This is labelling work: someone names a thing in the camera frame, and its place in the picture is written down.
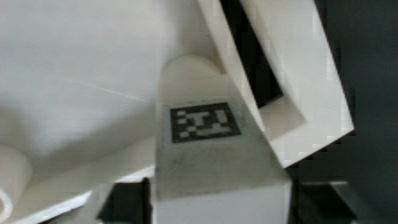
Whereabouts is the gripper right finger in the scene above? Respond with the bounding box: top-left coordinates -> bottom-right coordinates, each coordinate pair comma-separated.
292,181 -> 372,224

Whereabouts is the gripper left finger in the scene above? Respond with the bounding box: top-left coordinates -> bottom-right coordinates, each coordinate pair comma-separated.
95,178 -> 153,224

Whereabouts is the white leg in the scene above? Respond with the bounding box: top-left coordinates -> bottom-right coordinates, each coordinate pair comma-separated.
155,55 -> 292,224

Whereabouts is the white square tabletop part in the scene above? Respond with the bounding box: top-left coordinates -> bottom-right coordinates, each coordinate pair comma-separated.
0,0 -> 269,224

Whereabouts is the white L-shaped fence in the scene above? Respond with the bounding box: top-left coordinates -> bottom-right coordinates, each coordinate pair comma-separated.
239,0 -> 356,169

